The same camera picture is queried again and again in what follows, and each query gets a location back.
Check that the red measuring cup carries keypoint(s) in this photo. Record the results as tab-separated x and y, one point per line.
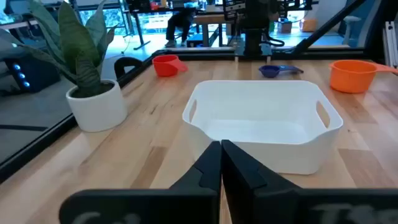
164	67

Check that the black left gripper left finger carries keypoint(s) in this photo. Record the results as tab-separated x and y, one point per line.
186	205

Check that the aluminium extrusion bar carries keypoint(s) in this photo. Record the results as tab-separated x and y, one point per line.
391	43

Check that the white plastic basket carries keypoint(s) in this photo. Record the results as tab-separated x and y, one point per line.
258	155

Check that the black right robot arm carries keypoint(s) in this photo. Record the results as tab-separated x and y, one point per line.
253	31

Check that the green snake plant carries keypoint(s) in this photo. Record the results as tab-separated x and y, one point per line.
77	46

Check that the black curved hook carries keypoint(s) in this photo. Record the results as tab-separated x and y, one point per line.
119	63

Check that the small dark blue measuring cup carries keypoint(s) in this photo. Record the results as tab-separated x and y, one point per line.
270	71

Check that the wooden background table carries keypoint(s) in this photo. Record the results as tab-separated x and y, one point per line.
208	19

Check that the person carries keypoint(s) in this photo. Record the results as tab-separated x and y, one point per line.
178	25

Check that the orange box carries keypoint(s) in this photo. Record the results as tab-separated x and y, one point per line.
308	25

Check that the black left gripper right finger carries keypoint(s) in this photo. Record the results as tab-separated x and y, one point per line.
280	205

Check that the white round plant pot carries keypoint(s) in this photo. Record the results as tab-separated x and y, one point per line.
99	109

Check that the orange measuring cup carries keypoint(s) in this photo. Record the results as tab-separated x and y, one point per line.
351	77

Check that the cardboard box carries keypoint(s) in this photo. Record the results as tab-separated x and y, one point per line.
284	27

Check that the black device with blue lights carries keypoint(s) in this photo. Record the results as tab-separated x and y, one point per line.
34	74

